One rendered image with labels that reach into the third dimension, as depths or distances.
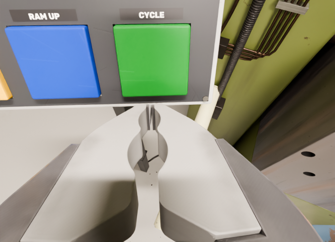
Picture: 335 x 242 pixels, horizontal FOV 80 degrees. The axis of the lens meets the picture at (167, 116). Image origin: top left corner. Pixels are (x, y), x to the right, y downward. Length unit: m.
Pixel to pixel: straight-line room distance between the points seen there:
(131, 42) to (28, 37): 0.10
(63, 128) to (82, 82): 1.20
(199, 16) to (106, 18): 0.09
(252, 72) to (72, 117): 1.15
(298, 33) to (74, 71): 0.45
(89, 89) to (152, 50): 0.08
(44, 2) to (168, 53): 0.12
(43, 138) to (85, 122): 0.26
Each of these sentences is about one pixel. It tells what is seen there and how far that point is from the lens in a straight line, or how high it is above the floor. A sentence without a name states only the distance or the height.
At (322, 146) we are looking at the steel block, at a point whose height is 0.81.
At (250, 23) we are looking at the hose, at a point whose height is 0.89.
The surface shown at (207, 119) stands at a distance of 0.61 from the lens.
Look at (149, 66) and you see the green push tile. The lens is 0.22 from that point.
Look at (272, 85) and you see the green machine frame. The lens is 0.65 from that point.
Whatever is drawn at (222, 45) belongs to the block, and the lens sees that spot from 0.53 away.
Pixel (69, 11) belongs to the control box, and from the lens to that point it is 0.23.
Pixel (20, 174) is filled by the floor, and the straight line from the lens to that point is 1.44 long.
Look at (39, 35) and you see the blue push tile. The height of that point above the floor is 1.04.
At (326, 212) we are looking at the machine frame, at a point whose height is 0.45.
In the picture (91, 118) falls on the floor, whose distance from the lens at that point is 1.40.
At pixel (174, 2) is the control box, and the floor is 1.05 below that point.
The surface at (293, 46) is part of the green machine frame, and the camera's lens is 0.55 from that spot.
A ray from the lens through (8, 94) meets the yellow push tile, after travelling 0.29.
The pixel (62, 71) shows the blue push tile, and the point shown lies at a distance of 0.24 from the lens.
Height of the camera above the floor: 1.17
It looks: 62 degrees down
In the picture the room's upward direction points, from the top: 2 degrees clockwise
